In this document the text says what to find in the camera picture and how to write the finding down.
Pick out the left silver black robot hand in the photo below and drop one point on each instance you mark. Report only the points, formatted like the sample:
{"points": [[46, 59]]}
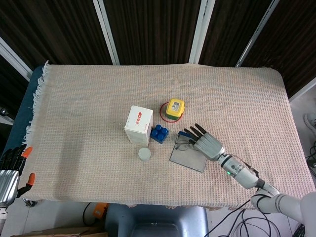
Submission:
{"points": [[8, 185]]}

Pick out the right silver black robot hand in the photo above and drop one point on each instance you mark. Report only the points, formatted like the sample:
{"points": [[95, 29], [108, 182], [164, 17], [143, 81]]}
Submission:
{"points": [[209, 146]]}

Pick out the blue glasses case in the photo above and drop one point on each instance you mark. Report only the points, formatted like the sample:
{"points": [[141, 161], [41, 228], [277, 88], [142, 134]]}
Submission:
{"points": [[187, 160]]}

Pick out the thin metal eyeglasses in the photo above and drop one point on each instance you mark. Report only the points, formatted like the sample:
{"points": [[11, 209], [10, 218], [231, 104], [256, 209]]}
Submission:
{"points": [[182, 145]]}

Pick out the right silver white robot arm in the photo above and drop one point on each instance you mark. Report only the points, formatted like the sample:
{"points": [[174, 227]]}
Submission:
{"points": [[239, 172]]}

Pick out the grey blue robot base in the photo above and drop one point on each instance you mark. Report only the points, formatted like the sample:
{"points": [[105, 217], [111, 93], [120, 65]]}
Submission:
{"points": [[158, 222]]}

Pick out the yellow-lidded green container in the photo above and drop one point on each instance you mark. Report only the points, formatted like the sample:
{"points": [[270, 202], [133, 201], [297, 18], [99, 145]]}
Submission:
{"points": [[175, 106]]}

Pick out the white cardboard box red logo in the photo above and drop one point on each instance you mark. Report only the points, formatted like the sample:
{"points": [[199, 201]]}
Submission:
{"points": [[138, 121]]}

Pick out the black caster wheel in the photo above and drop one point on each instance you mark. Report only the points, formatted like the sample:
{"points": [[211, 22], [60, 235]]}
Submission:
{"points": [[30, 202]]}

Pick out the blue toy building brick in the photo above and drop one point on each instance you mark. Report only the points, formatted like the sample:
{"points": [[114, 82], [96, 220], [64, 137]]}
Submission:
{"points": [[159, 134]]}

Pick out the beige woven tablecloth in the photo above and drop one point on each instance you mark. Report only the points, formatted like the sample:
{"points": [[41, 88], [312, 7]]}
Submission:
{"points": [[86, 148]]}

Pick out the orange device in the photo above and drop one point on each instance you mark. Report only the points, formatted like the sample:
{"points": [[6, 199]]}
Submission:
{"points": [[100, 211]]}

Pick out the white shoe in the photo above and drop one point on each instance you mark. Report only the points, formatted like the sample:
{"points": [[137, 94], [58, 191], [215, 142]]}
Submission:
{"points": [[310, 123]]}

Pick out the white metal frame post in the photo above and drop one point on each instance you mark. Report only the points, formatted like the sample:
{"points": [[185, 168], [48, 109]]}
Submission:
{"points": [[201, 32], [256, 34], [107, 32], [14, 58]]}

